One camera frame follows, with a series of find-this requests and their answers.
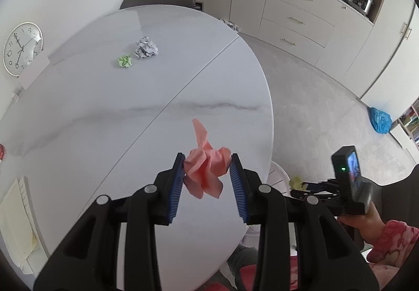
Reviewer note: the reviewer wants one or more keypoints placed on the white printed paper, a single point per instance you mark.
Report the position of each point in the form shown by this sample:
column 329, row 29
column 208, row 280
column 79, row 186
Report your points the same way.
column 145, row 48

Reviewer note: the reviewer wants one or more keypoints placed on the pink paper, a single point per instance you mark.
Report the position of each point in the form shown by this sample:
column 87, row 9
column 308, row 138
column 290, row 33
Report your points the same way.
column 205, row 165

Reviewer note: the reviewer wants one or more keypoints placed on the white cloth bag on floor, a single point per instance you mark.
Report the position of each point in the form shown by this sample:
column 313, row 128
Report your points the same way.
column 231, row 25

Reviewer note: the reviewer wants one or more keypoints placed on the white round trash bin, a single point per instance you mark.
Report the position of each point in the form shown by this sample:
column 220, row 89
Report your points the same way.
column 279, row 180

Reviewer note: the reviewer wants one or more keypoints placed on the white round wall clock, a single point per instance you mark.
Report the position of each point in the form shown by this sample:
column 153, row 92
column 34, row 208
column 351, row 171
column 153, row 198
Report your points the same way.
column 22, row 46

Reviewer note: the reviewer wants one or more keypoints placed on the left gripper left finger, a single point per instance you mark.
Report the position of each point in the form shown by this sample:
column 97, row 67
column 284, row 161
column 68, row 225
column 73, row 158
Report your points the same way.
column 116, row 239

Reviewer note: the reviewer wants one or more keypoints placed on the blue plastic bag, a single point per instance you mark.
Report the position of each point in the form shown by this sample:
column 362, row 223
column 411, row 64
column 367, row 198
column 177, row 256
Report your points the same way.
column 380, row 120

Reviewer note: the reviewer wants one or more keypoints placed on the small red white box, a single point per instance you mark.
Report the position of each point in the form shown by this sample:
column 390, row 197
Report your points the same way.
column 1, row 152

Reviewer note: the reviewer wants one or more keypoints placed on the white drawer cabinet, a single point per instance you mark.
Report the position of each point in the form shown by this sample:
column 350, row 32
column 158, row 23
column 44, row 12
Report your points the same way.
column 328, row 34

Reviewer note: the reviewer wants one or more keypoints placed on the person's right hand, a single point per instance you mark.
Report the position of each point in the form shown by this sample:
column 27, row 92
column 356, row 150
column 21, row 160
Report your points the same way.
column 370, row 225

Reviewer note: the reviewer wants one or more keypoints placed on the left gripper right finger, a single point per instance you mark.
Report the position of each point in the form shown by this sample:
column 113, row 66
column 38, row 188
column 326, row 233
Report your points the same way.
column 327, row 257

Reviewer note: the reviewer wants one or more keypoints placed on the yellow green paper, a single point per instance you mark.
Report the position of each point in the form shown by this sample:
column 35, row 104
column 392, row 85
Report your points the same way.
column 296, row 183

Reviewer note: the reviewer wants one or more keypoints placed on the stack of paper documents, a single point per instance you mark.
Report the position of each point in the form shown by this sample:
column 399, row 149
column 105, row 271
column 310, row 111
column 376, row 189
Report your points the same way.
column 16, row 229

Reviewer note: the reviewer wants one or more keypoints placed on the white paper card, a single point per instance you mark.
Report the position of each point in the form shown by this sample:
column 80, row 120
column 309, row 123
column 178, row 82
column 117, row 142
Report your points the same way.
column 33, row 70

